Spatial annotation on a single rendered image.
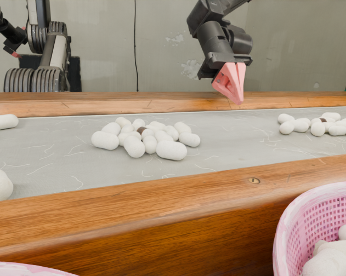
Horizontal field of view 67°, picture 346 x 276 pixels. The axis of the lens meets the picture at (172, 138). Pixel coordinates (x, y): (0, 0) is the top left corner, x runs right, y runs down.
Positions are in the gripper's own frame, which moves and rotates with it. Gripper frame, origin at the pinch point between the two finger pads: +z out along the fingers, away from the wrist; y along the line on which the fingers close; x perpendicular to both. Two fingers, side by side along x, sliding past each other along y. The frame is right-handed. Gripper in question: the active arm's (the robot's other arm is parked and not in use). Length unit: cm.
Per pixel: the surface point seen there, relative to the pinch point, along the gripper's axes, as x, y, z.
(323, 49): 59, 149, -92
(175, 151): -8.6, -19.8, 14.0
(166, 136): -6.6, -19.5, 10.8
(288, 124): -5.3, 2.7, 9.3
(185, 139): -5.4, -16.5, 10.7
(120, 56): 131, 16, -150
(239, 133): -2.4, -5.1, 8.8
